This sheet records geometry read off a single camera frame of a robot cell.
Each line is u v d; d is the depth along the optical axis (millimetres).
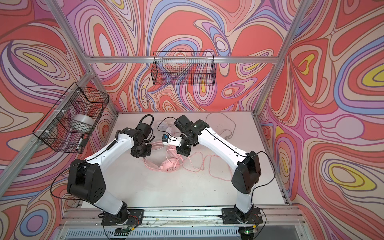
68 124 739
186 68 959
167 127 1034
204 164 925
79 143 718
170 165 769
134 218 723
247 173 446
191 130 554
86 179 440
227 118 1165
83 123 701
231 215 737
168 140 665
